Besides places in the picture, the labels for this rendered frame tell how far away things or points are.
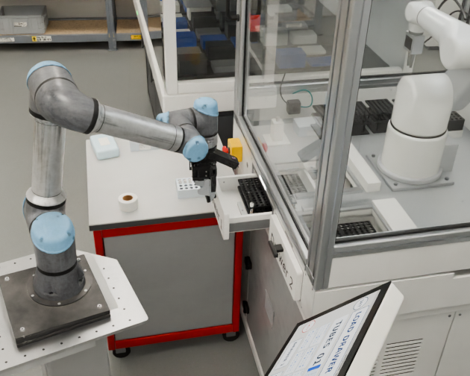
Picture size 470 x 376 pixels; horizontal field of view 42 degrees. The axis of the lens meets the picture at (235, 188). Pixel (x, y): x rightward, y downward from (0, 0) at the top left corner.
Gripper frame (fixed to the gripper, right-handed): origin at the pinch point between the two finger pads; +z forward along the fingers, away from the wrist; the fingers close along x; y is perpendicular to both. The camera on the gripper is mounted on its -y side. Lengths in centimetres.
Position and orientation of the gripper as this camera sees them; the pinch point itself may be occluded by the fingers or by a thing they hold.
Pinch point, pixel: (212, 195)
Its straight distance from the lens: 207.2
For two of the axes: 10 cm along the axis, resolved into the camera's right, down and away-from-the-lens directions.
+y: -9.8, 1.0, -1.9
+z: -0.3, 8.3, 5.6
